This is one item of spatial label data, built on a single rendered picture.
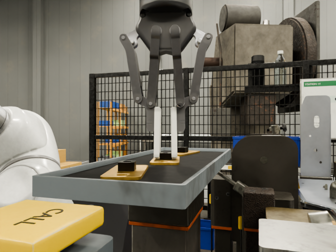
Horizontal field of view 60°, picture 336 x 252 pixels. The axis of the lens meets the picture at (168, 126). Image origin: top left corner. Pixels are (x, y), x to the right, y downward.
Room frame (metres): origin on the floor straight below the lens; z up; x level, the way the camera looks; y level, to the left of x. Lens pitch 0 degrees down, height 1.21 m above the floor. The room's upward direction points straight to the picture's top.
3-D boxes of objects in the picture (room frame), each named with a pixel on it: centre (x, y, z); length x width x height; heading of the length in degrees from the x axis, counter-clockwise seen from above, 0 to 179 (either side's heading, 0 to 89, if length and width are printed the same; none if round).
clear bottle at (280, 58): (1.62, -0.62, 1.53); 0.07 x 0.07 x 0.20
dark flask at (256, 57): (1.65, -0.51, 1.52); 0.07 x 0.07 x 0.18
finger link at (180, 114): (0.41, -0.03, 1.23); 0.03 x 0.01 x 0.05; 87
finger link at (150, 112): (0.41, 0.03, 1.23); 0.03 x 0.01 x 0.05; 87
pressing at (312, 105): (1.22, -0.62, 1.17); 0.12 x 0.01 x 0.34; 73
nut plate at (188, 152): (0.52, -0.03, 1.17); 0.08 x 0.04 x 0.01; 152
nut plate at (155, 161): (0.41, 0.00, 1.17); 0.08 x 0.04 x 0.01; 177
